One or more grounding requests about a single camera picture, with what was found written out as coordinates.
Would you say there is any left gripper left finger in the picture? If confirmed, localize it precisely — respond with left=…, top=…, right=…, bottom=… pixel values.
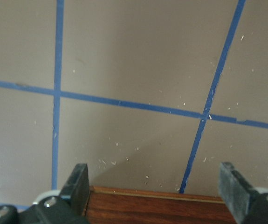
left=0, top=163, right=89, bottom=224

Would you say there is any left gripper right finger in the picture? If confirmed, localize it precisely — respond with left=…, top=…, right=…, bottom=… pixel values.
left=218, top=162, right=268, bottom=224

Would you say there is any wooden drawer white handle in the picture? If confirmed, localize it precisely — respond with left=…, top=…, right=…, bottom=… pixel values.
left=85, top=186, right=235, bottom=224

